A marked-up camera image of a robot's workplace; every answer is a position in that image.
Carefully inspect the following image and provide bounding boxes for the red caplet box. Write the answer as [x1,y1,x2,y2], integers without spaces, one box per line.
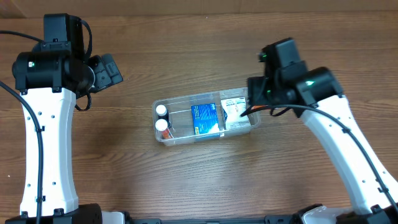
[251,105,267,110]

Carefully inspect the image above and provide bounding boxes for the white bandage box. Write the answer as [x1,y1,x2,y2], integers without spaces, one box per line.
[221,96,251,129]

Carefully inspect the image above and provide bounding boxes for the orange bottle white cap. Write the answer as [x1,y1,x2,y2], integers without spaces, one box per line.
[155,119,173,139]

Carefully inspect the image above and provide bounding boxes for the blue lozenge box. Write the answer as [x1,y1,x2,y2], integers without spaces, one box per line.
[191,103,220,135]

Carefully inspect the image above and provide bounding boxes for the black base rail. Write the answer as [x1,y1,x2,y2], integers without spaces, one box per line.
[78,204,349,224]

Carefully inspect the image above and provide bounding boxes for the clear plastic container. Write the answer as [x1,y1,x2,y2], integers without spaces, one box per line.
[152,87,261,146]

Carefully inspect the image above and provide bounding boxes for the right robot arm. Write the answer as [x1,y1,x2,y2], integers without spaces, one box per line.
[242,38,397,223]

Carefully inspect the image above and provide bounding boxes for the black bottle white cap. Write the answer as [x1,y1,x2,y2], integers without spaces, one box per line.
[155,105,169,122]

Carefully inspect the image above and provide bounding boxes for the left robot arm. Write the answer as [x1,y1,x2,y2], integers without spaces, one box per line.
[9,14,128,223]

